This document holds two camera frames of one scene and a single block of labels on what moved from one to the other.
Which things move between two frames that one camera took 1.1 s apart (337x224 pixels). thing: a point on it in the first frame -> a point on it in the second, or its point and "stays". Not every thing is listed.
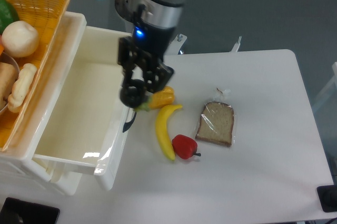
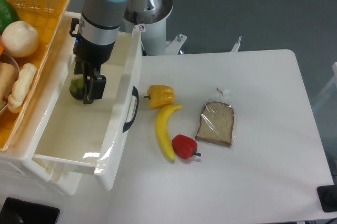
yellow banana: x=162 y=128 stays
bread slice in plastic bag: x=216 y=122 stays
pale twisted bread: x=21 y=87 stays
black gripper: x=146 y=48 -> x=95 y=55
